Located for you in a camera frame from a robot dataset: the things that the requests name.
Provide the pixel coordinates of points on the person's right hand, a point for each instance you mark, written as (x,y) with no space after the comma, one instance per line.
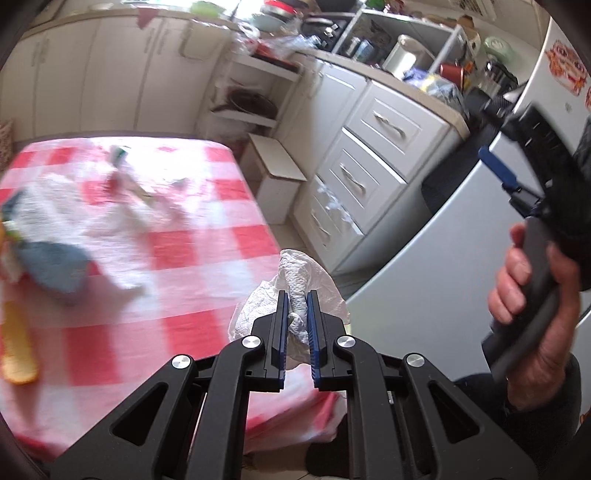
(539,377)

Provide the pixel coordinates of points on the cream lower kitchen cabinets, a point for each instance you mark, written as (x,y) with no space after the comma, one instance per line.
(122,73)

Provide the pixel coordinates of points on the clear plastic bottle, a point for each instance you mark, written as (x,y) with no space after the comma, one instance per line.
(157,178)

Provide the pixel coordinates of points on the white drawer cabinet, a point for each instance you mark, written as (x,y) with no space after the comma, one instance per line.
(365,141)

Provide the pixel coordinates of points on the white refrigerator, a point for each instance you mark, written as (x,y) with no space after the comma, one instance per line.
(432,297)

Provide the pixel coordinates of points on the red white checkered tablecloth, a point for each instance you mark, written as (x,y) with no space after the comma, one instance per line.
(161,283)

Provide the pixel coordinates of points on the white corner shelf rack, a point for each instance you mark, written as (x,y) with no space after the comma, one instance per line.
(246,94)

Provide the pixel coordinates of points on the white metal counter rack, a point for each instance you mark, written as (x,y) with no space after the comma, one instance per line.
(371,36)

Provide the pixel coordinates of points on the blue juice carton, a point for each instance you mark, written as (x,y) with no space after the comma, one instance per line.
(62,270)

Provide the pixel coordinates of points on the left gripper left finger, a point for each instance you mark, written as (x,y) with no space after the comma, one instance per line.
(186,421)

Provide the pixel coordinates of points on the white paper tissue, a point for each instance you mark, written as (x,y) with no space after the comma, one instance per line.
(297,274)

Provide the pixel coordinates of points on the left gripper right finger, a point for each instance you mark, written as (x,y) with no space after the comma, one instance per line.
(406,419)

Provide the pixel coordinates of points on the orange peel piece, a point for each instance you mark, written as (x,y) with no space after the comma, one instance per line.
(19,365)

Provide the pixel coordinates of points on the small white step stool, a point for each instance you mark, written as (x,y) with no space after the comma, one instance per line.
(272,176)

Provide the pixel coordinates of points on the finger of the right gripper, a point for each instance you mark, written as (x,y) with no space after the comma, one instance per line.
(506,176)

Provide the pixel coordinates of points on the white electric kettle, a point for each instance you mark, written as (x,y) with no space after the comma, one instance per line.
(408,53)

